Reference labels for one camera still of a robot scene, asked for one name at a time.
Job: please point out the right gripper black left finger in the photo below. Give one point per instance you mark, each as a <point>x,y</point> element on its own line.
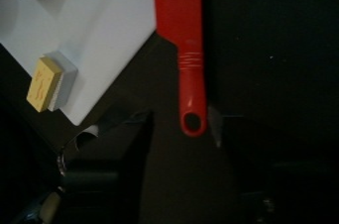
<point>106,181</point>

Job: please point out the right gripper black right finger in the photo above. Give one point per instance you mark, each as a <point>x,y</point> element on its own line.
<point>287,175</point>

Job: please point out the yellow egg nigiri toy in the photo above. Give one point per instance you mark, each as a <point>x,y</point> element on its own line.
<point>44,84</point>

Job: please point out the white plastic cutting board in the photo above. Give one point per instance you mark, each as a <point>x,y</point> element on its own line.
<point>102,29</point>

